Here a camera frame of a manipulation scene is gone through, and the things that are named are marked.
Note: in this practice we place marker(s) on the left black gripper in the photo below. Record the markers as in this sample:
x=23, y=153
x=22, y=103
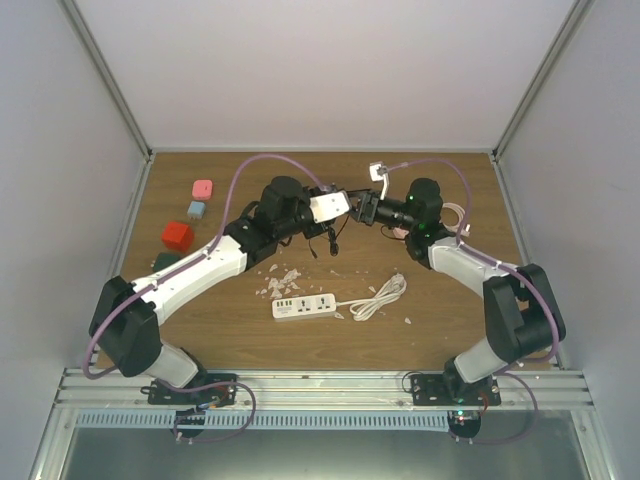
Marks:
x=319, y=230

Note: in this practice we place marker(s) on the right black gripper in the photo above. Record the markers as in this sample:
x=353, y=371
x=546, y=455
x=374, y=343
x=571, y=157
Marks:
x=368, y=202

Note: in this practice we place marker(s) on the pink round power socket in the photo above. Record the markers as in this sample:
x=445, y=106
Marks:
x=399, y=233

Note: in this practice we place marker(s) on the white power strip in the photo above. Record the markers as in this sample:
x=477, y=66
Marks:
x=304, y=307

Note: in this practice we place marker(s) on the pink square plug adapter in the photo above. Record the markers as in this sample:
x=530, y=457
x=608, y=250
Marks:
x=202, y=189

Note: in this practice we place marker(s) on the blue usb charger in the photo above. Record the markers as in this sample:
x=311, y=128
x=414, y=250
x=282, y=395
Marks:
x=196, y=210

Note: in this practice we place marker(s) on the red cube socket adapter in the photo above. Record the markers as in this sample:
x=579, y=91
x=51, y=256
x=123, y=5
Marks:
x=177, y=236

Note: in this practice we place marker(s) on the green cube adapter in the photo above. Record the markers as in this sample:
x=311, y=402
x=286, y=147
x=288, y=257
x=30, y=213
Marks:
x=164, y=260

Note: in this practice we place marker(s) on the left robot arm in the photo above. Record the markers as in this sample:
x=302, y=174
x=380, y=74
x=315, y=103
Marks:
x=127, y=320

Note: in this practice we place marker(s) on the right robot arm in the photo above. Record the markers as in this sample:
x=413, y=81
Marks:
x=521, y=314

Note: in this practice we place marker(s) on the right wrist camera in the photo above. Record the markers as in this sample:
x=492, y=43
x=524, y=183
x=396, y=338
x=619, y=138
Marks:
x=379, y=172

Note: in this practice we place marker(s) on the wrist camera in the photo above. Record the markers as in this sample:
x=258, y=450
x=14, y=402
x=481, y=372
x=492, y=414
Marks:
x=379, y=172
x=329, y=206

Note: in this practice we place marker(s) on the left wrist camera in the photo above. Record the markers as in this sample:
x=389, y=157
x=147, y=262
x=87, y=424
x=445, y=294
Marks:
x=329, y=206

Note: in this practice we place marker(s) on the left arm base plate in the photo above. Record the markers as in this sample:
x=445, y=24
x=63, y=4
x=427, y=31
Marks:
x=223, y=394

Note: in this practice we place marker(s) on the grey slotted cable duct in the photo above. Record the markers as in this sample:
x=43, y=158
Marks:
x=270, y=420

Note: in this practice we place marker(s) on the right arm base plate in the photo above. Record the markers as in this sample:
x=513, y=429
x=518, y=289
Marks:
x=434, y=389

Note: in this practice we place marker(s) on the aluminium front rail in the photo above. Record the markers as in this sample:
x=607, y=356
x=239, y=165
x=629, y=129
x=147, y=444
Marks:
x=332, y=390

